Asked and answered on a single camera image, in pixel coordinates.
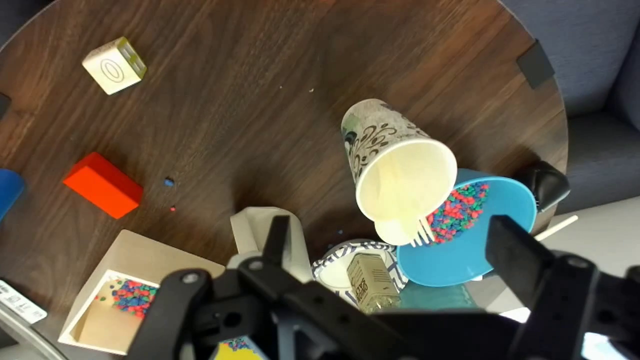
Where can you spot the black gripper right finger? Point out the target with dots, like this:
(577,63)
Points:
(572,306)

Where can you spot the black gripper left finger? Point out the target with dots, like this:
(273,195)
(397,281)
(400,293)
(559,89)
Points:
(180,312)

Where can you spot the patterned paper cup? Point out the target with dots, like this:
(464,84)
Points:
(381,133)

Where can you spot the multicoloured beads pile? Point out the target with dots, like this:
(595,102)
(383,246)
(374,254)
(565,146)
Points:
(460,211)
(133,297)

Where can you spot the yellow bowl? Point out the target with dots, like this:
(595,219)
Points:
(236,349)

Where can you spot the light wooden box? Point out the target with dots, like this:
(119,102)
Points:
(133,257)

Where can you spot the light wooden stick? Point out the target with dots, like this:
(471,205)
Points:
(557,226)

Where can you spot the blue plastic bowl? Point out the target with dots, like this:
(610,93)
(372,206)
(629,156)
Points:
(506,223)

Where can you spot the white mug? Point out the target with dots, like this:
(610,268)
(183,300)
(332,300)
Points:
(257,230)

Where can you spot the red rectangular block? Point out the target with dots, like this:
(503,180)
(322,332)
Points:
(102,184)

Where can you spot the patterned white plate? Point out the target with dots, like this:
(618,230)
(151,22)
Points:
(332,263)

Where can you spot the small glass jar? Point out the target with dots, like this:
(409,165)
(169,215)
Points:
(366,281)

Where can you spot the blue block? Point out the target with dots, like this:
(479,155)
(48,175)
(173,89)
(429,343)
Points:
(8,192)

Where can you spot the white and yellow block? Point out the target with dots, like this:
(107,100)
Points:
(112,65)

